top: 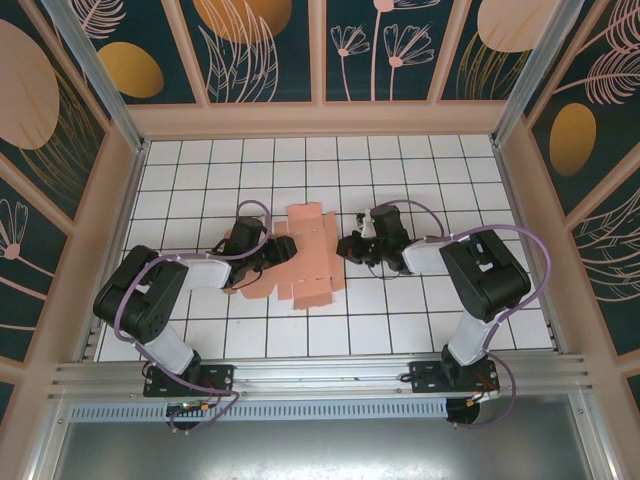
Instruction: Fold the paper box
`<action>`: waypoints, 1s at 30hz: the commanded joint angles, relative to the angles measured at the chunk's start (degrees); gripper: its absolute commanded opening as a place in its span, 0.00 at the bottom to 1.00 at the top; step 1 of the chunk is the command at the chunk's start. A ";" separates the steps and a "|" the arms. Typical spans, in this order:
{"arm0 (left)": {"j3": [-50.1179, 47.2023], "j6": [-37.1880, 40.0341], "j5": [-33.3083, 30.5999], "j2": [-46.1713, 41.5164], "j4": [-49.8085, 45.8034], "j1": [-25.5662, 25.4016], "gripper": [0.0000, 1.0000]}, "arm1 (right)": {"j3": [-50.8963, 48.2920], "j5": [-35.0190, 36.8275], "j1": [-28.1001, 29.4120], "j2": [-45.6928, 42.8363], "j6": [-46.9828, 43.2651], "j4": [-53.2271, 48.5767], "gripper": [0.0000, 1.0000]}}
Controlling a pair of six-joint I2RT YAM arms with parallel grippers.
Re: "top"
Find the pink paper box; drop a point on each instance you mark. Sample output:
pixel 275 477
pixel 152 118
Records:
pixel 312 260

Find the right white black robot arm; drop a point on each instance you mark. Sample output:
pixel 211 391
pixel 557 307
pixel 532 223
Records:
pixel 485 280

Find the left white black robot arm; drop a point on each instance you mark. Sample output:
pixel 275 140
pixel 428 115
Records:
pixel 145 300

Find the grey metal sheet panel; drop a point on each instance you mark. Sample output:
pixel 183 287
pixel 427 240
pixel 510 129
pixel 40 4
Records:
pixel 320 450

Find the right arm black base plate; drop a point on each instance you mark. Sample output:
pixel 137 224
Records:
pixel 425 375

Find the aluminium mounting rail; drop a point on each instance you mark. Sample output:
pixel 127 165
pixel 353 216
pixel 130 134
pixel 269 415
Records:
pixel 320 375

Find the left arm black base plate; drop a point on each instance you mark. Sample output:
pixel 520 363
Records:
pixel 220 377

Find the aluminium frame post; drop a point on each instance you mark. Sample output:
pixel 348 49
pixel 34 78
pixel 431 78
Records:
pixel 100 75
pixel 535 75

